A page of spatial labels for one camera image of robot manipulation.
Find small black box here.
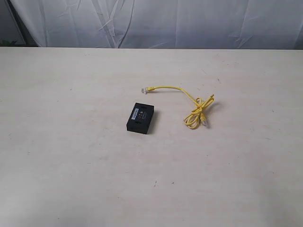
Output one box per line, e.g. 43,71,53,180
126,103,154,134

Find white backdrop curtain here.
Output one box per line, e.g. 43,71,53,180
0,0,303,49

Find yellow ethernet cable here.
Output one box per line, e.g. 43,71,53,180
141,85,215,130

